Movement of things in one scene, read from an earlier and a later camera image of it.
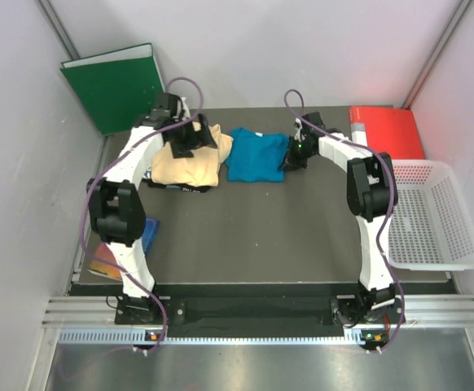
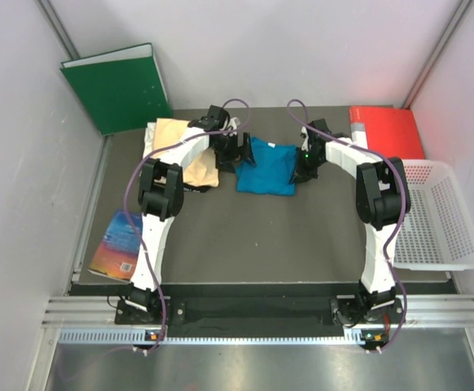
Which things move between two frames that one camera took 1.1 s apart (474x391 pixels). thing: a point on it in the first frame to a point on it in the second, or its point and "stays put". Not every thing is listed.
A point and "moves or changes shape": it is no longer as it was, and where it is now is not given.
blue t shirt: [256, 157] moves or changes shape
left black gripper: [198, 138] to [226, 162]
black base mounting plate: [347, 311] stays put
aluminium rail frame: [449, 309] stays put
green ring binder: [119, 87] stays put
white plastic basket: [433, 226] stays put
